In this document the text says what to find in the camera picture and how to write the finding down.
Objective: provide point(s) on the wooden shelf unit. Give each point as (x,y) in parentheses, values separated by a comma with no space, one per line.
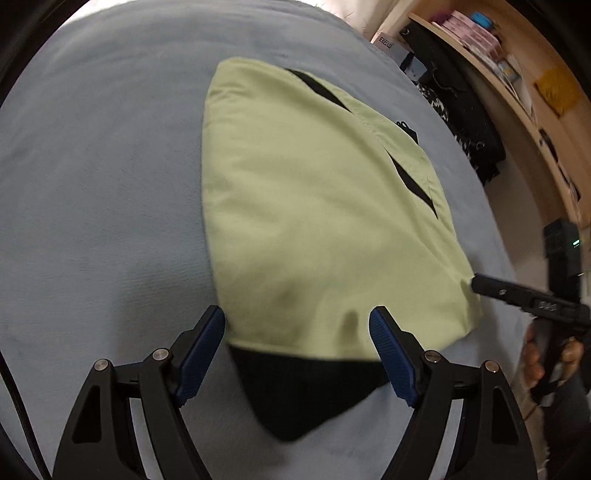
(521,32)

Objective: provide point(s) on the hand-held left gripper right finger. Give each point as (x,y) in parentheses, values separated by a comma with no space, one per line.
(392,355)

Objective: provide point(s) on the stack of pink boxes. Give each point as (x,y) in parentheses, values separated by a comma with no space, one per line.
(466,34)

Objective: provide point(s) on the green and black hooded jacket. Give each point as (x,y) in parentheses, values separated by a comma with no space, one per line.
(300,207)

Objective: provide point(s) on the person's right hand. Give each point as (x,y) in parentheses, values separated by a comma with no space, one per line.
(531,364)

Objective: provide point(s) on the black bag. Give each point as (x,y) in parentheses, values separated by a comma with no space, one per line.
(461,106)

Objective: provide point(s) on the yellow paper sheet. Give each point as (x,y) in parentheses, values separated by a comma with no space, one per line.
(556,90)

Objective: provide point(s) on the dark grey cloth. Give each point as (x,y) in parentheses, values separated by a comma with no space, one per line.
(568,438)

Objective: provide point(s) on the blue-grey bed blanket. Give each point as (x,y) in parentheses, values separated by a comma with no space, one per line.
(92,184)

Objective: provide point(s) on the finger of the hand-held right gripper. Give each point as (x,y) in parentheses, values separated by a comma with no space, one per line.
(498,290)

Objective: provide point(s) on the stack of papers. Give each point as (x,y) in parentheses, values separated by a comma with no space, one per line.
(515,78)

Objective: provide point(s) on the white cardboard box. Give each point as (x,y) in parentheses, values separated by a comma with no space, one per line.
(392,46)

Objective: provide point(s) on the black white patterned cloth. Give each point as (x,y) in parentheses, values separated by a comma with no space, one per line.
(436,99)

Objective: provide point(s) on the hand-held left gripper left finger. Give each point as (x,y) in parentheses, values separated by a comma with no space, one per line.
(201,355)

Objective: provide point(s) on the small blue box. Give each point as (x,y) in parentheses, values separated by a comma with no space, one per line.
(481,21)

